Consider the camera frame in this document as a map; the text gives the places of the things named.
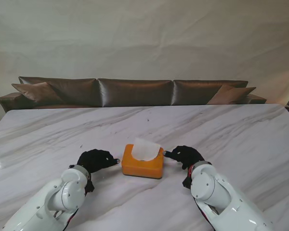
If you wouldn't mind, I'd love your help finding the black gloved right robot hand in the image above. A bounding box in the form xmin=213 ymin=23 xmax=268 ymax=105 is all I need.
xmin=163 ymin=145 xmax=205 ymax=170

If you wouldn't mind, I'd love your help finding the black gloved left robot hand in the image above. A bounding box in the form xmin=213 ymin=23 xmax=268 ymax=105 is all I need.
xmin=76 ymin=149 xmax=121 ymax=175

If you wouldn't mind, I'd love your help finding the white tissue sheet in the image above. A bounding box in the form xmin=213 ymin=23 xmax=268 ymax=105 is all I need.
xmin=131 ymin=137 xmax=162 ymax=162

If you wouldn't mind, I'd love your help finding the orange plastic tissue box cover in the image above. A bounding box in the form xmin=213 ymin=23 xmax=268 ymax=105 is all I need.
xmin=121 ymin=143 xmax=165 ymax=179

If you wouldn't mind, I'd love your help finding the brown throw pillow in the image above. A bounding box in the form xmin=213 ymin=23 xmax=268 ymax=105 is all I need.
xmin=207 ymin=84 xmax=257 ymax=105
xmin=11 ymin=82 xmax=63 ymax=104

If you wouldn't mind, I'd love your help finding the brown leather sofa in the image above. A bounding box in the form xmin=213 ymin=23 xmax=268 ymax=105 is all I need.
xmin=0 ymin=76 xmax=267 ymax=114

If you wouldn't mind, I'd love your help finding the red black left arm cable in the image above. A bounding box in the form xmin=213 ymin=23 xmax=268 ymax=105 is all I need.
xmin=62 ymin=209 xmax=79 ymax=229

